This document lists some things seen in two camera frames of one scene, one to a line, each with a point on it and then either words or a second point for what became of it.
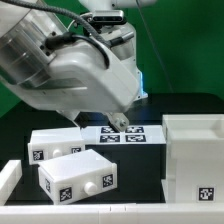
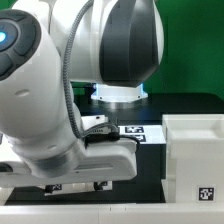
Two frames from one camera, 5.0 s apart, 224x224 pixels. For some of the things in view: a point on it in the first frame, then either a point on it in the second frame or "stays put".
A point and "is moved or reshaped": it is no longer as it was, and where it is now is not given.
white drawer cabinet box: [193, 158] stays put
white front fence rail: [120, 213] stays put
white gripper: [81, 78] to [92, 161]
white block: [78, 176] is moved or reshaped
